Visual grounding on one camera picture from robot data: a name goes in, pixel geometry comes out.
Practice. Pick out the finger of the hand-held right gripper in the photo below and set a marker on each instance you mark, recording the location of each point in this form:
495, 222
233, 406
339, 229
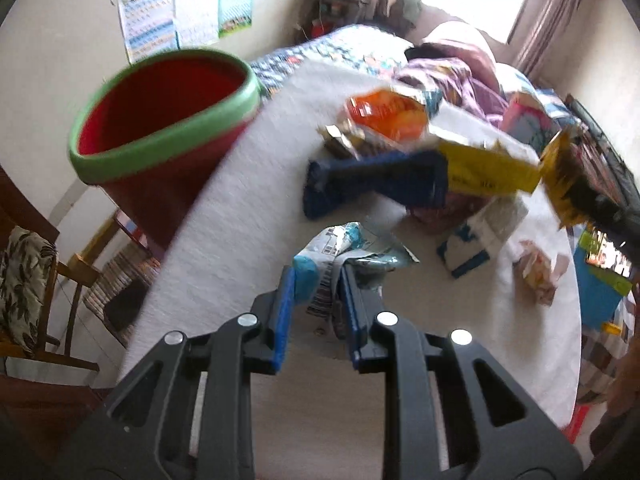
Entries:
607, 212

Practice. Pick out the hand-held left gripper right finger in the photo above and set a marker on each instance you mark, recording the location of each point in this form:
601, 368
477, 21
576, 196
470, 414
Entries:
350, 320

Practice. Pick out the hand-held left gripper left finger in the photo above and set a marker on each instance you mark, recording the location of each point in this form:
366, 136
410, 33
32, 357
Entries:
281, 320

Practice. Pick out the small yellow black packet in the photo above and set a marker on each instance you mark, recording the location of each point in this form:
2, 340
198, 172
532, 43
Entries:
565, 175

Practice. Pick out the white light blue wrapper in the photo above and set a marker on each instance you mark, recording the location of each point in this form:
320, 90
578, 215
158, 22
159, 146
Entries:
350, 250

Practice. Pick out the large pink wrapper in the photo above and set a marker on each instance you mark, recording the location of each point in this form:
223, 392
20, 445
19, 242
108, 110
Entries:
440, 212

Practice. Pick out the brown silver snack wrapper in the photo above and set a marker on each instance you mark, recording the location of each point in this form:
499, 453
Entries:
345, 140

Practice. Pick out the red bucket with green rim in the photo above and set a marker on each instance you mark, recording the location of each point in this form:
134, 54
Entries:
160, 105

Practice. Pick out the dark bed headboard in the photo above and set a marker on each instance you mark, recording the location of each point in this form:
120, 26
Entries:
610, 145

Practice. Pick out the yellow green phone stand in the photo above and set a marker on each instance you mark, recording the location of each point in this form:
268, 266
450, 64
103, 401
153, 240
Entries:
620, 280

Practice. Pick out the blue board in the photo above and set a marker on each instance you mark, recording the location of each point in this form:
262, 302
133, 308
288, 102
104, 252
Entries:
595, 300

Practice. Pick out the white table mat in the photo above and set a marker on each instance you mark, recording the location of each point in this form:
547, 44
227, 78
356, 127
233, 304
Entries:
240, 240

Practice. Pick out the small pink wrapper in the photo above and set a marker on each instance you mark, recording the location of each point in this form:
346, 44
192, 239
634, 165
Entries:
540, 272

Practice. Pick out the pink floral blanket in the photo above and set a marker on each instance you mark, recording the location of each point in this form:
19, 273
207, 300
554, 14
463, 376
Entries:
527, 120

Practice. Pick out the white and blue packet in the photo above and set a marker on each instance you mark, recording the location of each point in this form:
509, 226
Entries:
480, 232

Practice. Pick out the blue and yellow snack packet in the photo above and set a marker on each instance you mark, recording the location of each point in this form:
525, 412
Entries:
370, 175

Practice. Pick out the checked cloth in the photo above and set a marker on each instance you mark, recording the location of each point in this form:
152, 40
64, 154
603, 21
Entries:
607, 360

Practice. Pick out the purple quilt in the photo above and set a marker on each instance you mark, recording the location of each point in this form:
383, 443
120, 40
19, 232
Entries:
460, 87

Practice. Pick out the orange snack bag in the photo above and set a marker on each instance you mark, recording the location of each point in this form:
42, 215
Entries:
395, 120

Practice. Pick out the wooden chair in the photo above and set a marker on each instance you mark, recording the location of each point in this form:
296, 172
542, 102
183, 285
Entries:
70, 270

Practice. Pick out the pink pillow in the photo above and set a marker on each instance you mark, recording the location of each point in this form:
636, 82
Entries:
462, 47

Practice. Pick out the dark cloth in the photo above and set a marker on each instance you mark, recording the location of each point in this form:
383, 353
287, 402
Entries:
422, 52

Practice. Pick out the leaf pattern chair cushion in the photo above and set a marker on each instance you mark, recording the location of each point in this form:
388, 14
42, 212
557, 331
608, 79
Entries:
25, 285

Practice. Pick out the blue plaid bed sheet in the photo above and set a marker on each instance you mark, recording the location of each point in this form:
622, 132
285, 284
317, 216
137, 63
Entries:
340, 55

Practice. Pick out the green hanging clothes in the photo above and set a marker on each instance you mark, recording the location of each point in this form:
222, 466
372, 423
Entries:
405, 10

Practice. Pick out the dark side table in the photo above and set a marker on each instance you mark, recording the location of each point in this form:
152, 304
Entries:
332, 7

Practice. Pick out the blue green cartoon poster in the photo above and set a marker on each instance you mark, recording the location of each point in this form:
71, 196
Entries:
236, 2

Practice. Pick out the white chart poster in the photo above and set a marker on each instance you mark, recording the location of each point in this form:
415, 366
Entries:
196, 10

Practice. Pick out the blue yellow chart poster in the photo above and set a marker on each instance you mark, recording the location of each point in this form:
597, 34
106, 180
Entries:
147, 20

